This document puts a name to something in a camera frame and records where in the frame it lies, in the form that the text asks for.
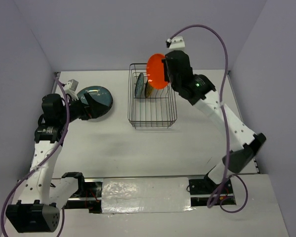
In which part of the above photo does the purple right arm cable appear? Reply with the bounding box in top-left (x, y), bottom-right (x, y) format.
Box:
top-left (167, 24), bottom-right (249, 213)

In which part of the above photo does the dark teal glazed plate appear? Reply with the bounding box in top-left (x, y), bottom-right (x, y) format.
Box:
top-left (77, 85), bottom-right (113, 119)

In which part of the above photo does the wire dish rack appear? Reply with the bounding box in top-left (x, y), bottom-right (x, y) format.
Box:
top-left (127, 63), bottom-right (177, 129)

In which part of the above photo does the silver foil covered panel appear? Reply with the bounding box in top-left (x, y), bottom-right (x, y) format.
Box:
top-left (101, 177), bottom-right (192, 214)

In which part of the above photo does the green plate blue floral pattern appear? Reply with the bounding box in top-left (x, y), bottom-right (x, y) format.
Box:
top-left (134, 73), bottom-right (144, 98)

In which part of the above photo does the brown yellow plate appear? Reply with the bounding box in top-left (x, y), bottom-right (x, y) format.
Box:
top-left (144, 80), bottom-right (154, 98)

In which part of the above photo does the orange plastic plate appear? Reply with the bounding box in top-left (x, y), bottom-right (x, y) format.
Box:
top-left (146, 53), bottom-right (168, 89)

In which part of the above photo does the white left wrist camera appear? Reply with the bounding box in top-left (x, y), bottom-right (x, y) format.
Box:
top-left (63, 79), bottom-right (79, 97)

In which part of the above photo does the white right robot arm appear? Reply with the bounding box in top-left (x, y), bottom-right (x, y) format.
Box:
top-left (162, 50), bottom-right (266, 193)

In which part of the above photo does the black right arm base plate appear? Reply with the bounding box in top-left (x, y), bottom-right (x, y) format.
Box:
top-left (186, 178), bottom-right (233, 196)

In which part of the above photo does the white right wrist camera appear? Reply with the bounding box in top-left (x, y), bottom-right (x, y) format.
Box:
top-left (166, 36), bottom-right (185, 51)

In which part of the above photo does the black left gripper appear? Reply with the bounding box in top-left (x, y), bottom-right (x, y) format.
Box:
top-left (59, 92), bottom-right (109, 124)

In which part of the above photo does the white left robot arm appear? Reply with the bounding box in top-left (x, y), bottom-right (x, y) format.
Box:
top-left (5, 90), bottom-right (113, 233)

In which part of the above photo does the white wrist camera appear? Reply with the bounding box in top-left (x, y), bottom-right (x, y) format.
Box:
top-left (166, 36), bottom-right (185, 51)
top-left (63, 79), bottom-right (79, 97)

